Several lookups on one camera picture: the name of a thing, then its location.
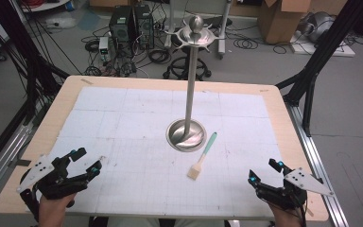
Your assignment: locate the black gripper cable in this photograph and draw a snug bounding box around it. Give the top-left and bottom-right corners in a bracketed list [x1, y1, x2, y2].
[297, 201, 309, 227]

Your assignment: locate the person's left hand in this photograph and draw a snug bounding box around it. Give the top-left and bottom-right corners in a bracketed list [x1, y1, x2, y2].
[37, 192, 78, 227]

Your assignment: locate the person's right hand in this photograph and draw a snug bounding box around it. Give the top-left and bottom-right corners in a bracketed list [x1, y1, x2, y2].
[268, 203, 304, 227]

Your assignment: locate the small white power supply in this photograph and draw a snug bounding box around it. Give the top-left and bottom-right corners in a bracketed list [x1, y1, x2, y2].
[97, 36, 110, 62]

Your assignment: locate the black frame post with cables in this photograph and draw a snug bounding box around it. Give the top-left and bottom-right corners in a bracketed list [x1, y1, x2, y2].
[0, 0, 71, 127]

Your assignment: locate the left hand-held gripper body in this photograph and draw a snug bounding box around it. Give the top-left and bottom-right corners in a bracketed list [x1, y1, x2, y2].
[16, 153, 89, 201]

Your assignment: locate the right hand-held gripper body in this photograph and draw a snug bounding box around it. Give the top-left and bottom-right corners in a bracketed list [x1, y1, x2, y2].
[257, 166, 336, 212]

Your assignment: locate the black computer tower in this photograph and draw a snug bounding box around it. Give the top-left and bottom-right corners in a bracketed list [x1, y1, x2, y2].
[133, 4, 156, 50]
[108, 5, 136, 49]

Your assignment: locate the black tape strip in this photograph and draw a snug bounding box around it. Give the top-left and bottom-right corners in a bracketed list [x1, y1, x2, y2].
[10, 159, 32, 168]

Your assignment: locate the coiled black floor cable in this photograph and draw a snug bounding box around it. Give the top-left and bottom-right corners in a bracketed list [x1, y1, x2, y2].
[233, 37, 260, 51]

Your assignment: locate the white flat board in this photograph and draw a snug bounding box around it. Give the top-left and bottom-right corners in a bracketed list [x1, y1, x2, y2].
[288, 30, 357, 59]

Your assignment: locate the steel utensil rack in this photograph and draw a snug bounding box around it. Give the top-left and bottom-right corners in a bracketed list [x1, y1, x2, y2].
[164, 14, 217, 153]

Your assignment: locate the aluminium rail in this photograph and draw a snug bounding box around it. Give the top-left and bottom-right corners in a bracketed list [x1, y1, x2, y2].
[0, 122, 34, 207]
[285, 103, 350, 227]

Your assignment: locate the teal handled spatula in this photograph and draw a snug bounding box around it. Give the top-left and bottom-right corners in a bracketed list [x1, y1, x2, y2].
[186, 131, 218, 182]

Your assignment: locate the large open cardboard box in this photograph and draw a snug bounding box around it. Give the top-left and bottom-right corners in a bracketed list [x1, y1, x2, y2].
[257, 0, 314, 45]

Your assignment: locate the white metal stand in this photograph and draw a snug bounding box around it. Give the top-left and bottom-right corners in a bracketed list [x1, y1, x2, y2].
[164, 0, 234, 61]

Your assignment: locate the white grid mat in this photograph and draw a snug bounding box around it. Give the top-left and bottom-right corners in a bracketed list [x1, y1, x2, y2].
[25, 86, 301, 220]

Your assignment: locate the black frame post with brace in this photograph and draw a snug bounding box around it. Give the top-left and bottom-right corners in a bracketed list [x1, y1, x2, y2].
[275, 0, 363, 138]

